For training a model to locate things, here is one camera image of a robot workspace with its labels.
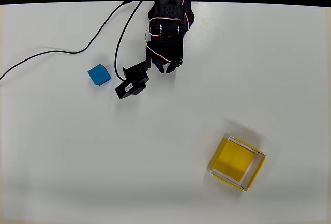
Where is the long black cable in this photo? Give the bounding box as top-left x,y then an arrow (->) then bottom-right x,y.
0,0 -> 142,81

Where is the red white servo wire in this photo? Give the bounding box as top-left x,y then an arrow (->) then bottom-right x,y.
144,0 -> 194,64

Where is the black webcam cable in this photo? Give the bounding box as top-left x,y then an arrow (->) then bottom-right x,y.
114,0 -> 148,82

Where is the black webcam with white label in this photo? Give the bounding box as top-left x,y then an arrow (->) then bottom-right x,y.
114,59 -> 152,100

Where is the blue cube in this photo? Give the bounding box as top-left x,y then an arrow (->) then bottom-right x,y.
87,63 -> 112,87

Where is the yellow square tray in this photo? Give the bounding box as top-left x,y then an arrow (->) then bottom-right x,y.
206,132 -> 267,193

